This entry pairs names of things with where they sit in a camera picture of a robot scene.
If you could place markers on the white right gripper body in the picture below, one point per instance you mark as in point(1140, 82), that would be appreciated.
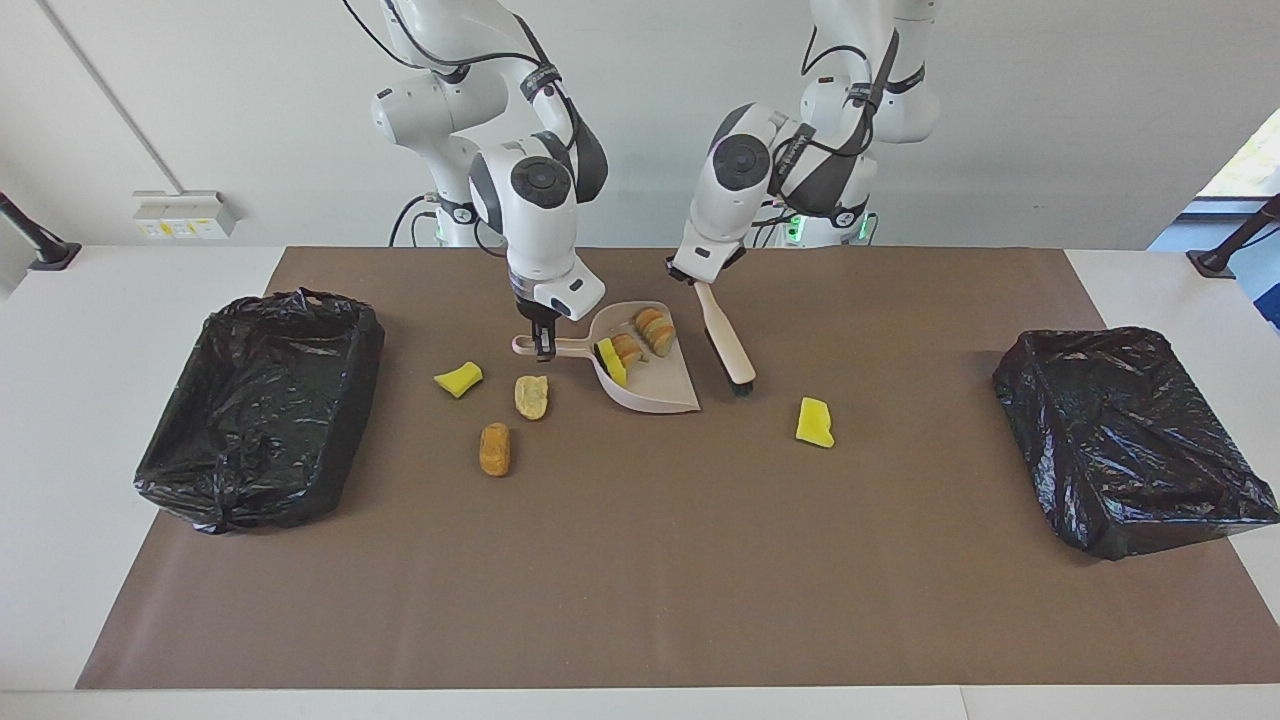
point(555, 290)

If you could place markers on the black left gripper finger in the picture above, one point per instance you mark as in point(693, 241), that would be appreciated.
point(678, 270)
point(736, 262)

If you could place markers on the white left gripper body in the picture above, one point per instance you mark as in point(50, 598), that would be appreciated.
point(705, 258)

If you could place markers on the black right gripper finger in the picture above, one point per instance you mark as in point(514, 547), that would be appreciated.
point(537, 338)
point(551, 336)

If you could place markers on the green and yellow sponge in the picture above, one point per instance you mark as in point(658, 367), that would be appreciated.
point(610, 362)

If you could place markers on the toy croissant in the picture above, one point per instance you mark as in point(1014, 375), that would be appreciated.
point(628, 348)
point(657, 332)

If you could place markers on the beige hand brush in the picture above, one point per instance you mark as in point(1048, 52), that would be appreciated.
point(728, 345)

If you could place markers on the beige plastic dustpan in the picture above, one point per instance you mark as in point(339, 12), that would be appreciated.
point(660, 392)

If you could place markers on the yellow sponge piece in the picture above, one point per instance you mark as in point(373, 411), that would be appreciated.
point(815, 422)
point(458, 379)

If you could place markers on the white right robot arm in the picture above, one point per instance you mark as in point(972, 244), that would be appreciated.
point(540, 230)

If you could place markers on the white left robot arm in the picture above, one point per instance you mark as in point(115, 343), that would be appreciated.
point(730, 190)

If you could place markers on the black bag-lined bin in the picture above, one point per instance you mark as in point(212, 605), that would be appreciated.
point(260, 420)
point(1130, 440)

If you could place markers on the pale crumpled chip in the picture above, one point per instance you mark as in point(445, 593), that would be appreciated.
point(531, 397)

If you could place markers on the brown bread roll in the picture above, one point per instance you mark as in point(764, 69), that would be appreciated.
point(494, 450)

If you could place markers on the brown paper table mat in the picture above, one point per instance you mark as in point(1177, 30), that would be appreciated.
point(640, 580)

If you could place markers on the black stand foot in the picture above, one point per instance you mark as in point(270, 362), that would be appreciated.
point(55, 255)
point(1215, 262)

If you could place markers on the white wall socket box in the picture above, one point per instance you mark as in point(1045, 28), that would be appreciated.
point(185, 215)

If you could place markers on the grey wall conduit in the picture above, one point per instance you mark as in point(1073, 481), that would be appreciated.
point(100, 93)

